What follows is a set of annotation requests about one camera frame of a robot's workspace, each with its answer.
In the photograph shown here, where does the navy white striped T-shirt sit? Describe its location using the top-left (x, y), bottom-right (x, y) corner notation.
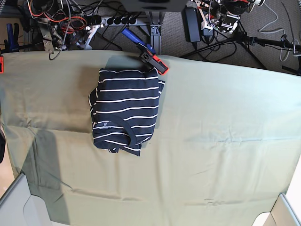
top-left (88, 68), bottom-right (165, 156)

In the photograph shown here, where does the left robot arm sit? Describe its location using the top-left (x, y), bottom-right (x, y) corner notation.
top-left (194, 0), bottom-right (265, 34)

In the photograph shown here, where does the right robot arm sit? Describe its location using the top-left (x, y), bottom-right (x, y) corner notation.
top-left (26, 0), bottom-right (105, 61)

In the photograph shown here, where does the blue orange bar clamp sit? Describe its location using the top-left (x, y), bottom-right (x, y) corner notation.
top-left (122, 28), bottom-right (169, 76)

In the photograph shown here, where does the black power adapter right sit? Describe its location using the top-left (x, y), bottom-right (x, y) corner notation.
top-left (202, 28), bottom-right (214, 37)

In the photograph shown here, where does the black power adapter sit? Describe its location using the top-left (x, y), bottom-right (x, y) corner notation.
top-left (182, 7), bottom-right (201, 43)
top-left (202, 28), bottom-right (214, 37)

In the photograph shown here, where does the white power strip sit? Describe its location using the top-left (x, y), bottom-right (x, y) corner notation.
top-left (100, 16), bottom-right (138, 27)

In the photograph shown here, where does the black power adapter left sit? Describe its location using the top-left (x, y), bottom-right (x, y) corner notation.
top-left (182, 7), bottom-right (201, 43)

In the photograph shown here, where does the grey monitor base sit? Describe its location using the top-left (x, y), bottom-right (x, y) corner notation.
top-left (120, 0), bottom-right (188, 12)

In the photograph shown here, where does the black tripod stand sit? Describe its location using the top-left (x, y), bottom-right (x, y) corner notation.
top-left (180, 22), bottom-right (301, 70)

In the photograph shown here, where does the blue clamp at left edge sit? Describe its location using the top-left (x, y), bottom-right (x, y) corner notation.
top-left (2, 23), bottom-right (19, 53)

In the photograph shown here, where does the orange clamp jaw left edge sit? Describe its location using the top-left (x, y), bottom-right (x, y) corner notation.
top-left (0, 56), bottom-right (4, 74)

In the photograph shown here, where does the grey bin bottom left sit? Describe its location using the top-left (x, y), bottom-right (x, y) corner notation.
top-left (0, 174), bottom-right (52, 226)

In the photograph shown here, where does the grey bin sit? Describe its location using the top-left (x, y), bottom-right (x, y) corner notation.
top-left (252, 194), bottom-right (301, 226)
top-left (0, 174), bottom-right (52, 226)

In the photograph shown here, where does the grey bin bottom right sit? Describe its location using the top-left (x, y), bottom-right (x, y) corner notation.
top-left (252, 194), bottom-right (301, 226)

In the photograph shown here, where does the aluminium frame post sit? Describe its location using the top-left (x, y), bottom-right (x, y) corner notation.
top-left (146, 11), bottom-right (165, 55)

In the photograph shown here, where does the white cable on floor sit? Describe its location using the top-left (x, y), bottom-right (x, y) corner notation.
top-left (259, 0), bottom-right (297, 62)

